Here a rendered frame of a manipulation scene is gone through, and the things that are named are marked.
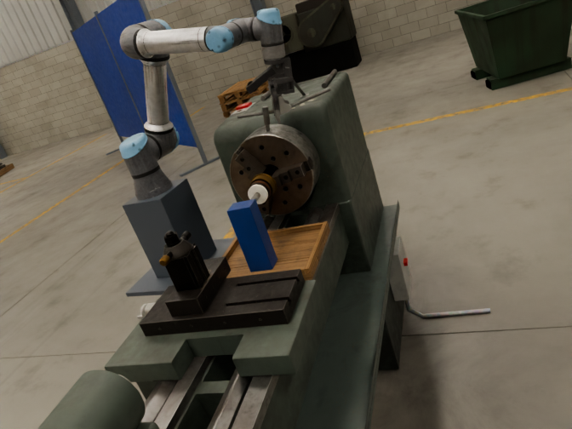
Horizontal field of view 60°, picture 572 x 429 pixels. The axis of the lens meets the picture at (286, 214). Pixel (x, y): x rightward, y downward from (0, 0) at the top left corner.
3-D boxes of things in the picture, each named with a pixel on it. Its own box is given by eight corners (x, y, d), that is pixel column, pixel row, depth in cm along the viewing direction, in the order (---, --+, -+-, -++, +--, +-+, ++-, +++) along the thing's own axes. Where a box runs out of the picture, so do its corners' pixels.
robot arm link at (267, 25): (260, 8, 163) (283, 6, 159) (265, 43, 168) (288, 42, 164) (249, 12, 157) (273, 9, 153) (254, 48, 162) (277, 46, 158)
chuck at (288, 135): (244, 204, 197) (231, 128, 183) (322, 204, 188) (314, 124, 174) (237, 214, 189) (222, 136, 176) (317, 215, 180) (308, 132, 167)
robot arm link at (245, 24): (215, 23, 160) (245, 20, 155) (232, 17, 168) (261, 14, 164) (220, 48, 163) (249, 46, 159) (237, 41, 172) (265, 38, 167)
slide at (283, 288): (174, 297, 151) (168, 285, 150) (305, 282, 136) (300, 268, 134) (145, 337, 136) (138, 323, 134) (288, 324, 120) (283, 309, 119)
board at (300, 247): (239, 245, 186) (236, 236, 185) (330, 231, 173) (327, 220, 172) (208, 292, 161) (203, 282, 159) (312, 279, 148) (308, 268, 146)
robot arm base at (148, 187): (129, 202, 198) (119, 180, 195) (151, 185, 211) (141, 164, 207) (158, 197, 192) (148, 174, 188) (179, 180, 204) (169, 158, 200)
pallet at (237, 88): (243, 102, 1055) (236, 82, 1038) (280, 91, 1025) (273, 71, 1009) (223, 118, 947) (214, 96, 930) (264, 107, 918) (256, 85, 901)
